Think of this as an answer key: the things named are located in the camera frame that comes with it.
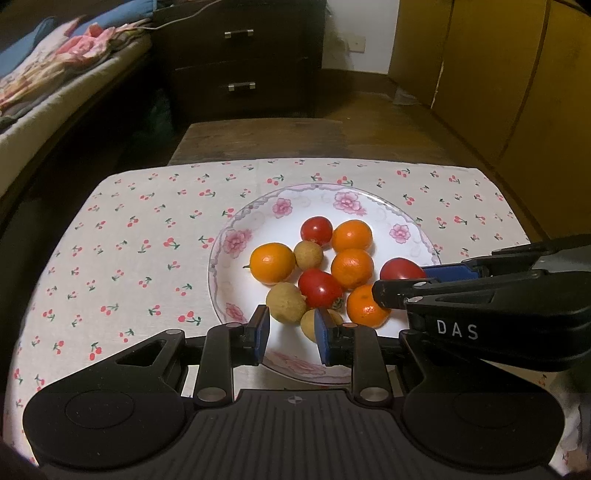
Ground oblong red cherry tomato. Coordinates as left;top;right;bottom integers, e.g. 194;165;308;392
379;257;428;282
298;269;345;309

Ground round red cherry tomato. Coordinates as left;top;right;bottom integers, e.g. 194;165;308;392
300;216;334;247

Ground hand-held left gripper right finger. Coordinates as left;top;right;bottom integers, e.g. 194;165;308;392
315;308;431;408

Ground floral patterned quilt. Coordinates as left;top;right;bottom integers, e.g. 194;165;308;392
0;16;153;114

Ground small orange with calyx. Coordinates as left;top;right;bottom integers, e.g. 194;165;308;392
333;284;392;329

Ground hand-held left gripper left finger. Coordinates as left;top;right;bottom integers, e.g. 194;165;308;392
113;305;271;408

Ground blue cloth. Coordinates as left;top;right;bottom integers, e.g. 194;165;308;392
0;0;158;70

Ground orange mandarin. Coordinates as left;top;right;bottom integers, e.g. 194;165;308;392
331;248;375;291
244;243;297;285
331;220;373;253

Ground white cable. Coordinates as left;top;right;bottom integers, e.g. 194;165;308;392
134;0;222;33

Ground dark wooden stool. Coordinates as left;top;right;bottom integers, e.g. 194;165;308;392
168;117;402;167

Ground dark wooden dresser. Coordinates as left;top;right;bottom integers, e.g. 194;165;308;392
152;0;326;123

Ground yellow wooden wardrobe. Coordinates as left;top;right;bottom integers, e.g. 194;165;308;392
390;0;591;241

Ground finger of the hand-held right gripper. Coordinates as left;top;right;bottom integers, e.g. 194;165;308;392
373;270;583;309
422;234;591;280

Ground brown longan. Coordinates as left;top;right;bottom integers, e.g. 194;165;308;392
294;241;324;271

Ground yellowish longan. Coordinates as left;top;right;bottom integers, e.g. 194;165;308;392
300;308;345;343
266;282;308;325

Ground cherry print tablecloth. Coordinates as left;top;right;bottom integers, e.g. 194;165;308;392
9;158;583;467

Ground white floral rim plate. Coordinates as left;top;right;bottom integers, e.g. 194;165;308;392
208;183;441;385

